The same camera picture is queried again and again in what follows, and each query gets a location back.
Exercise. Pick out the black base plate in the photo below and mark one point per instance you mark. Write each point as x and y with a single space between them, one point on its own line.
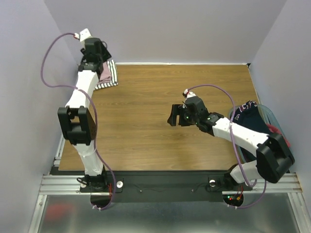
161 186

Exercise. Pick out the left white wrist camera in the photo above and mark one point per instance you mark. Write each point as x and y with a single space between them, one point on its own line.
82 36

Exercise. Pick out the pink tank top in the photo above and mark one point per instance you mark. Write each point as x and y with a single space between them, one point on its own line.
105 76

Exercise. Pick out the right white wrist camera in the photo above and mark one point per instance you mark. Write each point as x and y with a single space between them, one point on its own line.
188 94

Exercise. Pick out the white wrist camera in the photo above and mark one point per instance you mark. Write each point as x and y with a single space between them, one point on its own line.
82 36
188 94

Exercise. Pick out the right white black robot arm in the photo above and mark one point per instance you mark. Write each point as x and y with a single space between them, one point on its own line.
273 156

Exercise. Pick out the aluminium frame rail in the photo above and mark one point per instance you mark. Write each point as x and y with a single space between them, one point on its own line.
68 185

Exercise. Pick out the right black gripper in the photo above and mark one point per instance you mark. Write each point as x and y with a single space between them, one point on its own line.
182 116

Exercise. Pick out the black white striped tank top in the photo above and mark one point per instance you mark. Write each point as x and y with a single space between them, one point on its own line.
114 80

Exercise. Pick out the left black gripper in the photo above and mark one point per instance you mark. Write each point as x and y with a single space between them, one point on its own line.
107 54

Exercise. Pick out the teal laundry basket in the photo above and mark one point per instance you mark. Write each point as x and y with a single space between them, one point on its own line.
266 114

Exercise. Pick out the navy patterned garment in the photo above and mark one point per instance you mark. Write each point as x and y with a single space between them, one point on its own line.
248 116

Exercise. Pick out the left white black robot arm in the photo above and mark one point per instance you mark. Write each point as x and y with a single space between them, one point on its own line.
76 122

